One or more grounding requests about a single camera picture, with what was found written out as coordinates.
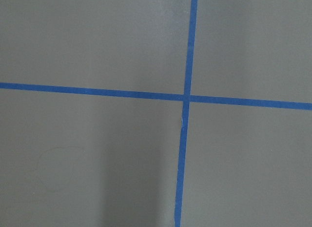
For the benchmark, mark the brown paper table cover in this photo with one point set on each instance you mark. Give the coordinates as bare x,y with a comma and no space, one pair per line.
155,113

